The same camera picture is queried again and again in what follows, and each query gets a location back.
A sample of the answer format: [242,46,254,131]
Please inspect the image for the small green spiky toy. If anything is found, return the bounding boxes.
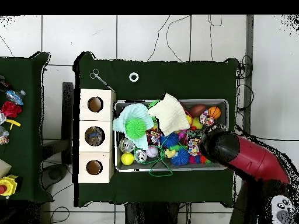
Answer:
[124,117,147,139]

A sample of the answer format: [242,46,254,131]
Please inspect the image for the light blue muslin cloth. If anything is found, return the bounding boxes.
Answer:
[112,102,155,151]

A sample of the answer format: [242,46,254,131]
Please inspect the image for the cream knitted cloth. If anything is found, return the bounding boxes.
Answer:
[147,92,191,137]

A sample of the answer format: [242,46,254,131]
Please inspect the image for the clear bottle blue label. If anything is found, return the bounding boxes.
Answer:
[86,127,105,146]

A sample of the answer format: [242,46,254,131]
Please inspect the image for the wooden box with three holes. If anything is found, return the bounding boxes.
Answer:
[78,88,117,184]

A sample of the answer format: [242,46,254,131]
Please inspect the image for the blue spiky ball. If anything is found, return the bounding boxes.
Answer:
[159,131,179,149]

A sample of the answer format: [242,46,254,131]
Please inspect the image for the plain yellow ball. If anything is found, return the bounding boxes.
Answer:
[120,152,135,166]

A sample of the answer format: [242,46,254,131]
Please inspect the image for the dark green tablecloth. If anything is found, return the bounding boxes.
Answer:
[73,51,239,208]
[0,51,53,203]

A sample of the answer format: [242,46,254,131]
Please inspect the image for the brown football toy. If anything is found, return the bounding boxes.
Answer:
[189,104,207,118]

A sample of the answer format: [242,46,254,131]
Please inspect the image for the colourful spotted cloth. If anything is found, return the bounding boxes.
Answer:
[199,109,215,127]

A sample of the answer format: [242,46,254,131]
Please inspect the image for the orange basketball toy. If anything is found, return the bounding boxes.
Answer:
[207,106,222,120]

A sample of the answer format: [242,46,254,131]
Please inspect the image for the silver scissors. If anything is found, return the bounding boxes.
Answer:
[89,69,116,92]

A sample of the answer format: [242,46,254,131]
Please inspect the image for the black upright panel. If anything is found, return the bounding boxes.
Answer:
[61,82,74,164]

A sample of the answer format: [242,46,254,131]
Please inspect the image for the yellow plastic piece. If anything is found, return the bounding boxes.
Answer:
[5,118,22,131]

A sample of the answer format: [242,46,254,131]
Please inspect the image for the blue and clear packet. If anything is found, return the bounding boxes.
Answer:
[5,89,26,106]

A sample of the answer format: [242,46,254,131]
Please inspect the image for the red crumpled item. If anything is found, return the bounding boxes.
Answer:
[1,100,22,118]

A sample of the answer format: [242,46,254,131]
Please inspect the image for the clear plastic packet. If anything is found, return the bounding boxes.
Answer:
[0,125,10,145]

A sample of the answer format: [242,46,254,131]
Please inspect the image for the beige box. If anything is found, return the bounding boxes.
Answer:
[0,159,12,179]

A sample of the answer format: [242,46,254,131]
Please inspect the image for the yellow emergency stop button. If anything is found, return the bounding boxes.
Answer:
[0,174,19,198]

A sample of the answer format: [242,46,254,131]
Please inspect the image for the wire mesh bin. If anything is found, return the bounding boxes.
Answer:
[113,99,229,173]

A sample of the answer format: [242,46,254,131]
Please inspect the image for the thin black cable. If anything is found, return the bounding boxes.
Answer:
[147,15,171,62]
[235,125,299,142]
[165,15,192,62]

